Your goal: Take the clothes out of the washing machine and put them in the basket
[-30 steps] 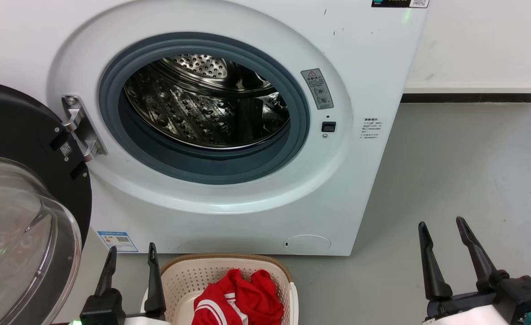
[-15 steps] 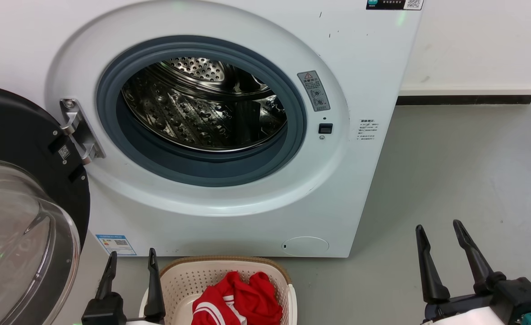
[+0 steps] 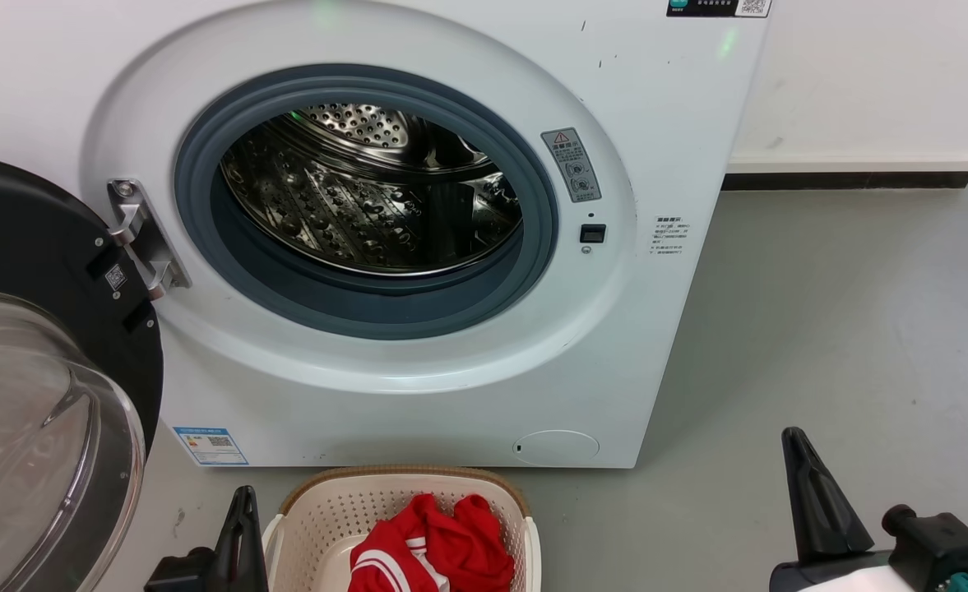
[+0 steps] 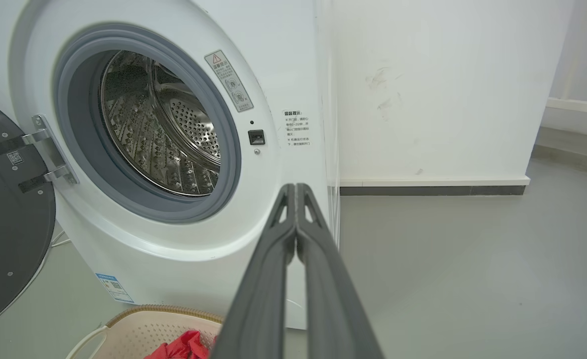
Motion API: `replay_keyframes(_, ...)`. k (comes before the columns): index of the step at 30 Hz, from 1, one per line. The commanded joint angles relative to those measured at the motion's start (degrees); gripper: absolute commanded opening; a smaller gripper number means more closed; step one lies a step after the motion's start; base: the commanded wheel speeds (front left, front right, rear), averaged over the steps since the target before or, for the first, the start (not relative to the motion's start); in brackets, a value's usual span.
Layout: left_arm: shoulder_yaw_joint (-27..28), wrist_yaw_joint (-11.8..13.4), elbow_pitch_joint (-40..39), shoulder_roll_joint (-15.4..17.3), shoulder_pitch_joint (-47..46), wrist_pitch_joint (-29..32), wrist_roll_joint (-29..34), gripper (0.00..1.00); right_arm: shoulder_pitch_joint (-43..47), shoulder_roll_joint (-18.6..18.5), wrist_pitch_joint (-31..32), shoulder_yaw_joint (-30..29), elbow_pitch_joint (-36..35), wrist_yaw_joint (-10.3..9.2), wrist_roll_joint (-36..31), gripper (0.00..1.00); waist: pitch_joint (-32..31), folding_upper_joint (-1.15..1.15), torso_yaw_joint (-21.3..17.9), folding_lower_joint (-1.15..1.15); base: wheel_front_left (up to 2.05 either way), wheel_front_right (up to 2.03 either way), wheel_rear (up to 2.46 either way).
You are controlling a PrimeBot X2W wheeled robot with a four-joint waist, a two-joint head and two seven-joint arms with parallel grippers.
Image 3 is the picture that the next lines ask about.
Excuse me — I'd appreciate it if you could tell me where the metal door hinge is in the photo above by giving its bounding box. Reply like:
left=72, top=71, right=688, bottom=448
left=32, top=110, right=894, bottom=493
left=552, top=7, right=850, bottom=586
left=107, top=178, right=191, bottom=301

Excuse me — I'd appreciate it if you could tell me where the grey warning sticker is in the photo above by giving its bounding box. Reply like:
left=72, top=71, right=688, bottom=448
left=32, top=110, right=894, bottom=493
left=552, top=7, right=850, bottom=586
left=541, top=127, right=602, bottom=203

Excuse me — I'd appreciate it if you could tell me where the small text label sticker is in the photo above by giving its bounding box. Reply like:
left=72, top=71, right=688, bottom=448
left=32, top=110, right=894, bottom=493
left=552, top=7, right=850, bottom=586
left=652, top=215, right=684, bottom=256

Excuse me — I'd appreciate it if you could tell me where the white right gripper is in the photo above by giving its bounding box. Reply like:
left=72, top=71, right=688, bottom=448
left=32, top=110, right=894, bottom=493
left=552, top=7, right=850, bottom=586
left=770, top=427, right=924, bottom=592

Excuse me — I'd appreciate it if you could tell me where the grey rubber door gasket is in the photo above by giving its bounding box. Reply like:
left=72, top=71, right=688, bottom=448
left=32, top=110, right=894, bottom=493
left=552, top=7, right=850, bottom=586
left=174, top=64, right=560, bottom=340

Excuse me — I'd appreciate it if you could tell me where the washing machine door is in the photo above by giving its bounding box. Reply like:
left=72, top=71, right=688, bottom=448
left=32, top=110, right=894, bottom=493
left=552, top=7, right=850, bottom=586
left=0, top=152, right=164, bottom=592

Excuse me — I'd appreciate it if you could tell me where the white front-load washing machine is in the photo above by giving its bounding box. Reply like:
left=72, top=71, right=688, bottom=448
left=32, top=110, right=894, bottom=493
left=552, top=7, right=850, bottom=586
left=0, top=0, right=772, bottom=469

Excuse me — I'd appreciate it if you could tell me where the stainless steel washing machine drum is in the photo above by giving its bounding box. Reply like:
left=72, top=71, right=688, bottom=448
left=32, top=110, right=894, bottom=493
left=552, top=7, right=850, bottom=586
left=219, top=103, right=524, bottom=276

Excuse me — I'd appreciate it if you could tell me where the red garment with white stripes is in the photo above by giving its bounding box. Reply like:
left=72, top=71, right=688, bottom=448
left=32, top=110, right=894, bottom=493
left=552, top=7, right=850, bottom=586
left=348, top=493, right=516, bottom=592

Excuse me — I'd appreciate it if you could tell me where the blue energy label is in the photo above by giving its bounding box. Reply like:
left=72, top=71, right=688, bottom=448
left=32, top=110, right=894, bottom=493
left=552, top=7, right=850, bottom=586
left=173, top=426, right=249, bottom=467

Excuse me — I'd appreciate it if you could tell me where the white and black baseboard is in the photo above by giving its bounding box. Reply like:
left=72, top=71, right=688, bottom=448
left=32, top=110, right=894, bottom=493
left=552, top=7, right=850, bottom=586
left=722, top=150, right=968, bottom=192

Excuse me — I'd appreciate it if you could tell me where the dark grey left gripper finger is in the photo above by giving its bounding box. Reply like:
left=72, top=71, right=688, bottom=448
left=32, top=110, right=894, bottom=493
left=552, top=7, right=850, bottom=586
left=243, top=485, right=269, bottom=592
left=212, top=485, right=245, bottom=592

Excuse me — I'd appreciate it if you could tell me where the round white filter cover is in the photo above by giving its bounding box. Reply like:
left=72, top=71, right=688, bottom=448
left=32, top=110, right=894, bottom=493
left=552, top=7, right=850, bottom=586
left=512, top=429, right=600, bottom=466

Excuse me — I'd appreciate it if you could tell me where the cream perforated laundry basket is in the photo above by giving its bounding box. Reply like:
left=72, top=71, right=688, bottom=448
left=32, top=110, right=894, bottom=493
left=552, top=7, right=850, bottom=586
left=262, top=465, right=542, bottom=592

